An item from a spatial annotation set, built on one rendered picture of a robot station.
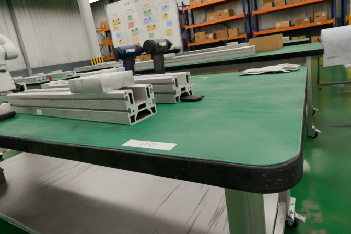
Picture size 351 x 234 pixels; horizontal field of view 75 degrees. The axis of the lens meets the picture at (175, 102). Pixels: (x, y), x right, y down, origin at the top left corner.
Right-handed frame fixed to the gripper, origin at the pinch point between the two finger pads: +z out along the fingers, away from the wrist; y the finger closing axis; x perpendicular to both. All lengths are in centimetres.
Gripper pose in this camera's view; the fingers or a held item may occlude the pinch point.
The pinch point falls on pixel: (7, 101)
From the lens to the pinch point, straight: 146.6
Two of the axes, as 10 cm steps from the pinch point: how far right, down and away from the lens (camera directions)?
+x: 8.0, 0.1, -6.1
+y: -5.9, 2.7, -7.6
